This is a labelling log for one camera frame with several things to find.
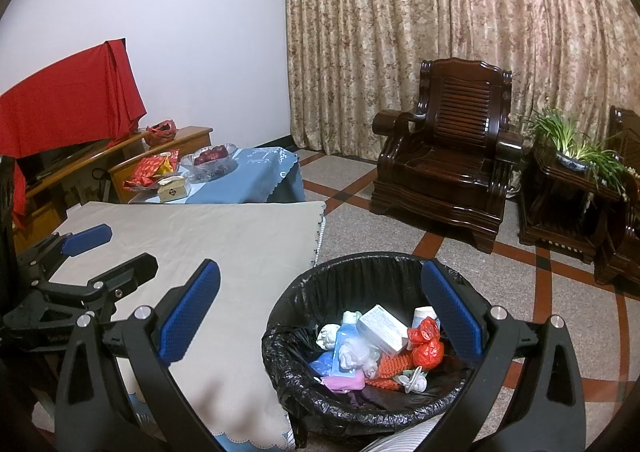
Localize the glass fruit bowl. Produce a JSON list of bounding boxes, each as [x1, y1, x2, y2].
[[180, 143, 238, 180]]

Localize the blue and white plant pot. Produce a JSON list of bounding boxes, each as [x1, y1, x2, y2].
[[555, 152, 596, 178]]

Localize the blue plastic bag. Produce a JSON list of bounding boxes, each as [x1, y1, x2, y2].
[[307, 351, 336, 377]]

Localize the gold tissue box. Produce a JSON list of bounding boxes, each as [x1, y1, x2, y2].
[[156, 175, 192, 203]]

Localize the dark wooden armchair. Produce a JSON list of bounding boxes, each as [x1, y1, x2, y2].
[[595, 106, 640, 285], [370, 58, 523, 253]]

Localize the wooden television cabinet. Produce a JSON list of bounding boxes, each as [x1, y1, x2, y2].
[[12, 126, 213, 253]]

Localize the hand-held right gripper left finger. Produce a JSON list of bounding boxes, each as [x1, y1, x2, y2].
[[55, 258, 223, 452]]

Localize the grey striped cloth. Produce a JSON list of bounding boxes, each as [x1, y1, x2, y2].
[[357, 422, 433, 452]]

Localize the black television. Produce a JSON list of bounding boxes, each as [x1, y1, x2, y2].
[[20, 139, 108, 188]]

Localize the pink plastic bag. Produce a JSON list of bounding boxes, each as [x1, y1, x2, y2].
[[322, 372, 366, 392]]

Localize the blue bottle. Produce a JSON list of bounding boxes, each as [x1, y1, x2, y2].
[[330, 324, 366, 375]]

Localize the red cloth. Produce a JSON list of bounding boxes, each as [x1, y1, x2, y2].
[[0, 37, 147, 228]]

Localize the red and yellow packets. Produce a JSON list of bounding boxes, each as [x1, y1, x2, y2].
[[125, 150, 181, 193]]

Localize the large orange foam net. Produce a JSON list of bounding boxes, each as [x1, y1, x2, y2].
[[365, 349, 416, 390]]

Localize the white and blue cardboard box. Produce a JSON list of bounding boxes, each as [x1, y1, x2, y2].
[[356, 304, 410, 354]]

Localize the dark wooden side table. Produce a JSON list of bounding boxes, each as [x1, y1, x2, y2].
[[517, 142, 626, 263]]

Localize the red plastic bag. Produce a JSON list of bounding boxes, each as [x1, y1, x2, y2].
[[406, 317, 446, 369]]

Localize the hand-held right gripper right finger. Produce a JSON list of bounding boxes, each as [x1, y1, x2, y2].
[[420, 259, 587, 452]]

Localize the grey tablecloth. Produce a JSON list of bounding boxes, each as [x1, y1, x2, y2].
[[32, 200, 328, 450]]

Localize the red patterned bag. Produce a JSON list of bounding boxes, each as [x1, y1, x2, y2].
[[144, 120, 178, 145]]

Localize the beige patterned curtain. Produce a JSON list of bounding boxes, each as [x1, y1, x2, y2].
[[276, 0, 640, 173]]

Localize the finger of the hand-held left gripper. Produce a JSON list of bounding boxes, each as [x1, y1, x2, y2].
[[17, 223, 113, 283], [75, 253, 160, 323]]

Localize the light blue paper cup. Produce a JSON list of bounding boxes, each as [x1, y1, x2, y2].
[[412, 306, 438, 333]]

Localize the blue tablecloth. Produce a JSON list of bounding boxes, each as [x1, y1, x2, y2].
[[129, 147, 306, 205]]

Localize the green grassy plant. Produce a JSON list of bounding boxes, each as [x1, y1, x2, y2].
[[520, 107, 628, 198]]

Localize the black bag lined trash bin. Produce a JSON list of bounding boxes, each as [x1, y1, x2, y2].
[[261, 252, 493, 448]]

